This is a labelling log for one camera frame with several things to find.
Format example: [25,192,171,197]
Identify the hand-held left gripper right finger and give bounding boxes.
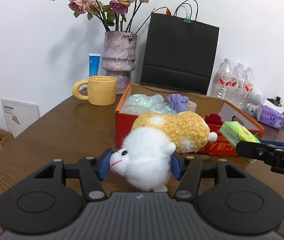
[170,152,242,202]

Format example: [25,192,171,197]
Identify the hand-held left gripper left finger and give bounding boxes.
[33,148,114,202]

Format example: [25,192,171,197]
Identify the green tissue packet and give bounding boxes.
[218,121,261,164]

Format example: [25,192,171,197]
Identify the white and yellow plush toy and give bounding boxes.
[109,111,218,193]

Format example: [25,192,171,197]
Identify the orange cardboard box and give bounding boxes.
[115,84,265,157]

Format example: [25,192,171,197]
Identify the red rose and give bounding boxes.
[204,113,223,125]

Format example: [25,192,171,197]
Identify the purple fabric pouch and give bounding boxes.
[167,93,189,113]

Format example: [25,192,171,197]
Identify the iridescent plastic bag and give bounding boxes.
[121,94,177,117]

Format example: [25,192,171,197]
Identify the wooden desktop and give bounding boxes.
[0,94,284,240]

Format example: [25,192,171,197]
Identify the purple tissue pack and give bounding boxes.
[257,99,284,130]

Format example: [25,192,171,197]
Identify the white round speaker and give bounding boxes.
[244,90,263,113]

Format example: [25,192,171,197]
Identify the clear water bottle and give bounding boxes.
[213,58,232,100]
[228,63,245,108]
[242,66,254,110]

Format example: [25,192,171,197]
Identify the yellow mug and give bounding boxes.
[72,75,118,106]

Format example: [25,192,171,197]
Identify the white flat box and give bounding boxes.
[1,99,40,132]

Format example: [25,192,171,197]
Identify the blue white tube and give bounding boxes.
[89,53,103,77]

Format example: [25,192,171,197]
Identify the mottled purple ceramic vase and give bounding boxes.
[101,31,138,95]

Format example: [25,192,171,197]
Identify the black paper bag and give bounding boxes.
[140,0,220,95]

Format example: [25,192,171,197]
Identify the dried orange bud stem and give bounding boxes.
[135,6,172,34]

